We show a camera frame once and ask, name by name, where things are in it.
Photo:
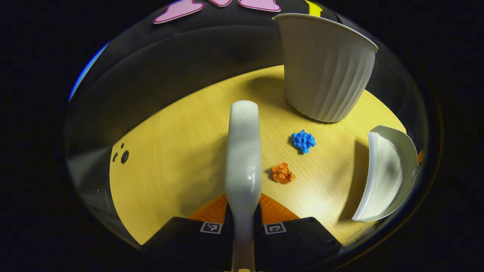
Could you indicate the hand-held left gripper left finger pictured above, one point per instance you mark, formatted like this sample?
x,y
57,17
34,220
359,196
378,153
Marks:
x,y
189,245

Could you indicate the wooden desktop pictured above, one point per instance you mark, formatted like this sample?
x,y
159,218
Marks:
x,y
181,158

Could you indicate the orange paper scrap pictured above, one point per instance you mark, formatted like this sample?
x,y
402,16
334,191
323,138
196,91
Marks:
x,y
283,173

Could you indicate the small white dustpan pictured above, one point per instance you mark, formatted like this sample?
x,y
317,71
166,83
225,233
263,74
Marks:
x,y
383,177

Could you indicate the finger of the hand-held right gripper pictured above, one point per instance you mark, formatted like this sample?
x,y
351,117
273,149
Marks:
x,y
420,155

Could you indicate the blue paper scrap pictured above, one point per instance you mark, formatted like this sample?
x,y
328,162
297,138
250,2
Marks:
x,y
303,141

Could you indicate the white ribbed garbage bin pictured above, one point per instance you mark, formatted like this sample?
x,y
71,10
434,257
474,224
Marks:
x,y
325,71

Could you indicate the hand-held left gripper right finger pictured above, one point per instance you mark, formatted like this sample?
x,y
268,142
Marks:
x,y
295,245

